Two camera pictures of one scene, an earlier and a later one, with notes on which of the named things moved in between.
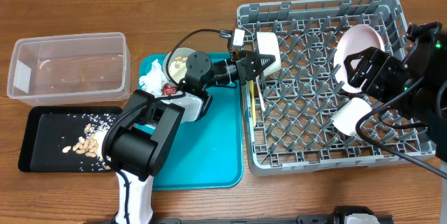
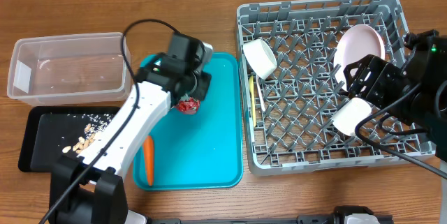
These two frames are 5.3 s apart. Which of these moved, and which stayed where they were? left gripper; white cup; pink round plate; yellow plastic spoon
Moved: left gripper
Stayed: pink round plate; yellow plastic spoon; white cup
